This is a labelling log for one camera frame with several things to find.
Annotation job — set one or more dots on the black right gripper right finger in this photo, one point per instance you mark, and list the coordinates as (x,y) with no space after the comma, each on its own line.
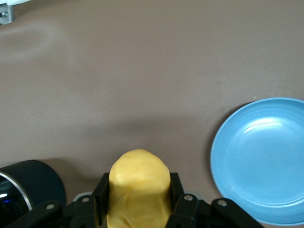
(190,213)

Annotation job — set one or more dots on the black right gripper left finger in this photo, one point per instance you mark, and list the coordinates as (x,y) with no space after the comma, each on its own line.
(83,211)

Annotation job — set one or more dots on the brown table mat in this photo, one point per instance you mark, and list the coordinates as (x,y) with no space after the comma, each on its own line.
(142,71)

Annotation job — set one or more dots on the metal table edge bracket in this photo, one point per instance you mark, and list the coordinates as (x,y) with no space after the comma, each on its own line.
(6,15)

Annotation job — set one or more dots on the blue plate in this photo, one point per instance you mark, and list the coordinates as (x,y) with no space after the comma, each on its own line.
(261,166)

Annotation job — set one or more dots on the yellow potato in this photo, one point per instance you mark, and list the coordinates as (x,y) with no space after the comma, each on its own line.
(140,185)

